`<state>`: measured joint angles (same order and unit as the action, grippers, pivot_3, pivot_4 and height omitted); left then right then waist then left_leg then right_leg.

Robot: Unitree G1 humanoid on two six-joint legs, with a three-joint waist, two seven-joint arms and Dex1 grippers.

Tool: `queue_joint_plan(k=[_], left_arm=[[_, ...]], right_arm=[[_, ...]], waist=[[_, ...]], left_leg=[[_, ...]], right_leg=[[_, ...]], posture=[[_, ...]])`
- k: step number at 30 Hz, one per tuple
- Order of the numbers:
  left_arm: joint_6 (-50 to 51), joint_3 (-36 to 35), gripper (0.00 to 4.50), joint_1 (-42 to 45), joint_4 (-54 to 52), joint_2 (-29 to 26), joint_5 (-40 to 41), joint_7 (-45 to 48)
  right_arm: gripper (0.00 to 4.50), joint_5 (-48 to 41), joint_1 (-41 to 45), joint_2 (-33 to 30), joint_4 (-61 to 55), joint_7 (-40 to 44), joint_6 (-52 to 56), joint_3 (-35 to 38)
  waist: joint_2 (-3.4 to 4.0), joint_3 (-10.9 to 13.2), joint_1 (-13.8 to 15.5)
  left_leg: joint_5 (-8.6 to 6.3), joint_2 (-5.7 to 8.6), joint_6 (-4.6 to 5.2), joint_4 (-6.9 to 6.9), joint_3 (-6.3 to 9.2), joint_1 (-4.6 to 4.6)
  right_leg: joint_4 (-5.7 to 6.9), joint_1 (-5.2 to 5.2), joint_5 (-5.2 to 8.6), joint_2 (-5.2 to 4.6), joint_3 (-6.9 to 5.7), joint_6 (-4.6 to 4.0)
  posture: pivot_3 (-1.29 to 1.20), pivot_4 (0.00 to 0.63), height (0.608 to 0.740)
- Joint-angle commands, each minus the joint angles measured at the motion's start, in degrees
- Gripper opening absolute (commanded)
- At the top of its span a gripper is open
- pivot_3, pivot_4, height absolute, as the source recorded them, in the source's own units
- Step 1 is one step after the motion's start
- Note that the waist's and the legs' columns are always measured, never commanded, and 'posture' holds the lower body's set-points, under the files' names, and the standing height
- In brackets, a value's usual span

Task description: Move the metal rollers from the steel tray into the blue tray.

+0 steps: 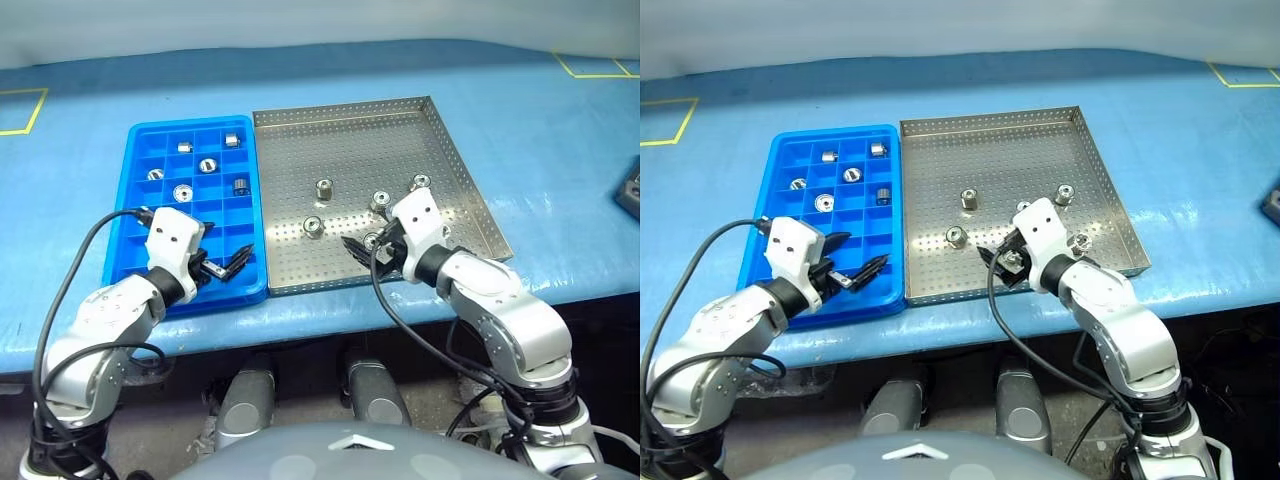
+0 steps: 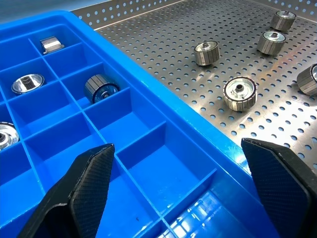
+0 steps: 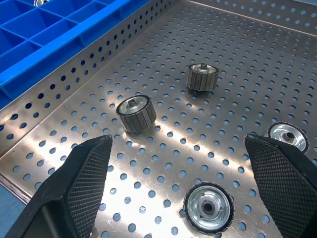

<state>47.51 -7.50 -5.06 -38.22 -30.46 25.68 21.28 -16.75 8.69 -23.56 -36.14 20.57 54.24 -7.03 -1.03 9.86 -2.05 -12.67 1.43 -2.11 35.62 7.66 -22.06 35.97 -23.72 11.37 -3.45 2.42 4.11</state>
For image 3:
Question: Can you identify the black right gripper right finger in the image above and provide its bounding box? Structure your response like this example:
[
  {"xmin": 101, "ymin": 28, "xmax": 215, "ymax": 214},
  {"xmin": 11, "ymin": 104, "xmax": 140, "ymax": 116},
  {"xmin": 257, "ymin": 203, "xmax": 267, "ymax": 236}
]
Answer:
[{"xmin": 243, "ymin": 133, "xmax": 317, "ymax": 238}]

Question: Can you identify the blue compartment tray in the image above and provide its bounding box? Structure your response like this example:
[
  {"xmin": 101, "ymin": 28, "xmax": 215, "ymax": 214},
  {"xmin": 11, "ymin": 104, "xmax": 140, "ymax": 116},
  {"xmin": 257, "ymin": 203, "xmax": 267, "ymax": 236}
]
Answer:
[{"xmin": 0, "ymin": 0, "xmax": 119, "ymax": 100}]

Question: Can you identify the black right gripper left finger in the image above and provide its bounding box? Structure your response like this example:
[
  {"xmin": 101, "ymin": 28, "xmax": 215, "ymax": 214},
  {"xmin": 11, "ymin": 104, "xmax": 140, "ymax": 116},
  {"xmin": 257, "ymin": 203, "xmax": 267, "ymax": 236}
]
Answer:
[{"xmin": 7, "ymin": 134, "xmax": 114, "ymax": 238}]

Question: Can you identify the perforated metal tray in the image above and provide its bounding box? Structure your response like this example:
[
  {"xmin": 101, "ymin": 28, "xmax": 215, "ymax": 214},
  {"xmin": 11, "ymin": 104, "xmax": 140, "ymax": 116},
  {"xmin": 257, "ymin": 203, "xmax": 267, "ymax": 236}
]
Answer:
[{"xmin": 0, "ymin": 0, "xmax": 317, "ymax": 238}]

